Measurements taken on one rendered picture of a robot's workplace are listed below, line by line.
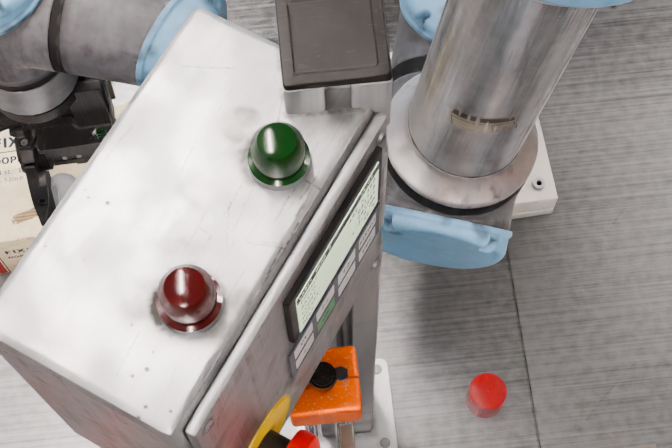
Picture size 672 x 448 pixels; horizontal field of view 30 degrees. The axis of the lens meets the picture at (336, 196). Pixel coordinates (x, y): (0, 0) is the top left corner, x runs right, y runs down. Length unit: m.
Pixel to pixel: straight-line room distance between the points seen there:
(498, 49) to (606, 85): 0.55
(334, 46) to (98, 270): 0.13
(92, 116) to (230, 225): 0.54
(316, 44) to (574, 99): 0.78
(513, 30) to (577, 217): 0.52
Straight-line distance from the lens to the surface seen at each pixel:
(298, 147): 0.50
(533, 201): 1.18
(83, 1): 0.88
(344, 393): 0.78
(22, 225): 1.16
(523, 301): 1.19
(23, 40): 0.89
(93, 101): 1.02
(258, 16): 1.31
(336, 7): 0.52
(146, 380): 0.49
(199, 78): 0.54
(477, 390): 1.12
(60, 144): 1.05
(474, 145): 0.85
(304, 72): 0.51
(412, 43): 1.01
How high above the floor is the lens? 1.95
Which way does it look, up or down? 67 degrees down
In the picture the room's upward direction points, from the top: 2 degrees counter-clockwise
